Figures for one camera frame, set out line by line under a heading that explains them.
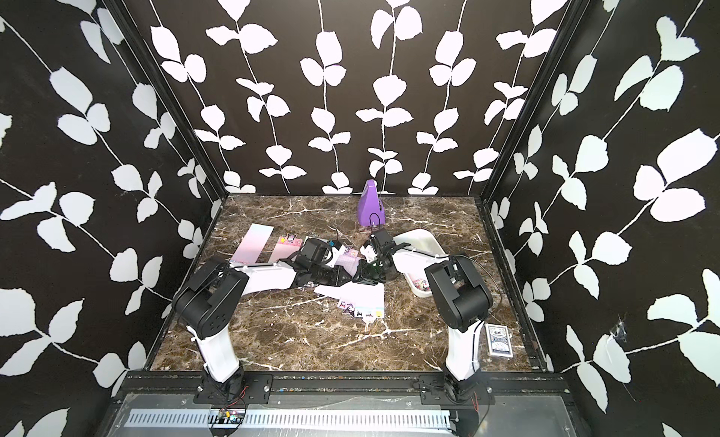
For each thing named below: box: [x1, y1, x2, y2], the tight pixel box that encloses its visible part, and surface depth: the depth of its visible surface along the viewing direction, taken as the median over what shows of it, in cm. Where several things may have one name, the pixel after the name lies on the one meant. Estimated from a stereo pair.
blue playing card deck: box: [485, 323, 514, 358], surface depth 82 cm
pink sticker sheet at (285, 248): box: [268, 236, 304, 264], surface depth 107 cm
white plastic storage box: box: [392, 228, 450, 298], surface depth 72 cm
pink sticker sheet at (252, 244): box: [229, 223, 275, 264], surface depth 109 cm
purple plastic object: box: [357, 179, 386, 227], surface depth 107 cm
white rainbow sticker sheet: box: [314, 281, 385, 323], surface depth 92 cm
